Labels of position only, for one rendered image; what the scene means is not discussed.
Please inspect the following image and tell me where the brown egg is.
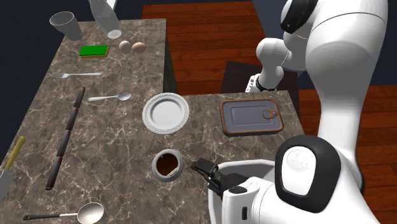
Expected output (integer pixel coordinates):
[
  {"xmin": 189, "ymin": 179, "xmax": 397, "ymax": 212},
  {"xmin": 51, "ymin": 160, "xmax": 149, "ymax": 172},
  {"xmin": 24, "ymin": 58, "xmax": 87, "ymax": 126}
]
[{"xmin": 131, "ymin": 41, "xmax": 147, "ymax": 54}]

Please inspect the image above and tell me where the flat grey tin can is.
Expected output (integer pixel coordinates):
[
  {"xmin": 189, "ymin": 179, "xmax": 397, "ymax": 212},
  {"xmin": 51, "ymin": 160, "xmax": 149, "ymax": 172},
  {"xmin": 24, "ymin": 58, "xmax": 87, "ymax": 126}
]
[{"xmin": 219, "ymin": 98, "xmax": 285, "ymax": 137}]

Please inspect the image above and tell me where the pale grey egg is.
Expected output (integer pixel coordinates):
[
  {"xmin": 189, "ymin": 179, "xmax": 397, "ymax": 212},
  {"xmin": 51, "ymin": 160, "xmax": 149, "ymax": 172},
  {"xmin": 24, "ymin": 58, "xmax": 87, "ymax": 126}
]
[{"xmin": 118, "ymin": 40, "xmax": 133, "ymax": 54}]

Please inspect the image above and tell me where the silver fork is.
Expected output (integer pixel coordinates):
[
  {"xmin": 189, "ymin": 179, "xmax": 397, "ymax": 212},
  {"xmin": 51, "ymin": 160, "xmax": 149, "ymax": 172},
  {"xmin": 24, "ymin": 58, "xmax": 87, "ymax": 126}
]
[{"xmin": 50, "ymin": 71, "xmax": 103, "ymax": 80}]

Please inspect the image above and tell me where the silver spoon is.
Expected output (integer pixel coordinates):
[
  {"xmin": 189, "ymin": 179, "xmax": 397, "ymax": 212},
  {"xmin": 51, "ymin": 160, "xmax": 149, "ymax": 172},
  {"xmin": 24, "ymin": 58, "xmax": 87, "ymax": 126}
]
[{"xmin": 87, "ymin": 92, "xmax": 132, "ymax": 103}]

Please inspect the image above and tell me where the grey mug with brown inside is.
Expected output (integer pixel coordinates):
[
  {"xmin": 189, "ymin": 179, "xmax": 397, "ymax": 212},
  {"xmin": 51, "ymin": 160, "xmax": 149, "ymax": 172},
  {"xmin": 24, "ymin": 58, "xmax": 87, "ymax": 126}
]
[{"xmin": 151, "ymin": 148, "xmax": 185, "ymax": 183}]

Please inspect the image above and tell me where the long dark red rod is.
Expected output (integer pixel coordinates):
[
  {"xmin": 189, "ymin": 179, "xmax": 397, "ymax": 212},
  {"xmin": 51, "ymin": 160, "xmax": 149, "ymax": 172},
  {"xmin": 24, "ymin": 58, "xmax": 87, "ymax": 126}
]
[{"xmin": 45, "ymin": 86, "xmax": 87, "ymax": 191}]

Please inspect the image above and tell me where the grey tumbler cup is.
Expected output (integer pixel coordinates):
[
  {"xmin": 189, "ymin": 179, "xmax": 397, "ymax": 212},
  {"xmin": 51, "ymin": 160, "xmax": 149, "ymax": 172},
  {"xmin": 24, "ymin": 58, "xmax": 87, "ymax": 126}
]
[{"xmin": 49, "ymin": 11, "xmax": 84, "ymax": 41}]

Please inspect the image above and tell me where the green and yellow sponge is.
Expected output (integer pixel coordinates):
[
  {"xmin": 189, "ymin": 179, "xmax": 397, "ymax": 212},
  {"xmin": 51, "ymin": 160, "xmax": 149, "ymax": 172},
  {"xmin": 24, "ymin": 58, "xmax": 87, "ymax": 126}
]
[{"xmin": 78, "ymin": 45, "xmax": 110, "ymax": 59}]

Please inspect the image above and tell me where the black-handled silver ladle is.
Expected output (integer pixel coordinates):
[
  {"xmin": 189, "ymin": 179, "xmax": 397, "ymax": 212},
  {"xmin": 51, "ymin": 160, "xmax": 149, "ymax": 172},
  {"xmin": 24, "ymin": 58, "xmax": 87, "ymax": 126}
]
[{"xmin": 22, "ymin": 202, "xmax": 105, "ymax": 224}]

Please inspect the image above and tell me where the yellow-handled knife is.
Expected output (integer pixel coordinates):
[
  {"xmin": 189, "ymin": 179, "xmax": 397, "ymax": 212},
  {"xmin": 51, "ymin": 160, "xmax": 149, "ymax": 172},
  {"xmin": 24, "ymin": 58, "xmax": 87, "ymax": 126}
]
[{"xmin": 0, "ymin": 136, "xmax": 27, "ymax": 203}]

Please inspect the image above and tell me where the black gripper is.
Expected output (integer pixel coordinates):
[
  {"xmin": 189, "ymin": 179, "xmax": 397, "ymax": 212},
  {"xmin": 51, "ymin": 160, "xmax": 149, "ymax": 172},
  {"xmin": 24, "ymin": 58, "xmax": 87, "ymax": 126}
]
[{"xmin": 190, "ymin": 158, "xmax": 249, "ymax": 197}]

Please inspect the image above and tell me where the white plate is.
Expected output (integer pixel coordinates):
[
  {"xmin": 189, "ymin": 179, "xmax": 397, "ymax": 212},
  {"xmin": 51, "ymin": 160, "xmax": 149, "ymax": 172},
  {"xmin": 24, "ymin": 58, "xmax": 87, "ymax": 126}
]
[{"xmin": 142, "ymin": 92, "xmax": 191, "ymax": 135}]

